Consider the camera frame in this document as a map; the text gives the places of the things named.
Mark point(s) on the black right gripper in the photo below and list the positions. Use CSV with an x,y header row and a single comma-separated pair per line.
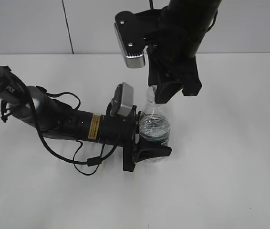
x,y
172,66

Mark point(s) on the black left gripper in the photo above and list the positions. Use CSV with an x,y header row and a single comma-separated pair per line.
x,y
120,131

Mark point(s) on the clear Cestbon water bottle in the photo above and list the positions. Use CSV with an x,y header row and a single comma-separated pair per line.
x,y
155,126

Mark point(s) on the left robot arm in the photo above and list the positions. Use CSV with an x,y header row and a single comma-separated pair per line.
x,y
53,119

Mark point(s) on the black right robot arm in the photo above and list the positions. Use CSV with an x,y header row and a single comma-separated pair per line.
x,y
190,18

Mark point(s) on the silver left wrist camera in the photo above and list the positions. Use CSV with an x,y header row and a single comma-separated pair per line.
x,y
122,102

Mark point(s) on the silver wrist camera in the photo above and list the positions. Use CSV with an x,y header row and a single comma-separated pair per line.
x,y
134,32
122,102

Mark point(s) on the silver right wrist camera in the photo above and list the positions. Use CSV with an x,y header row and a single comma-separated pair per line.
x,y
134,32

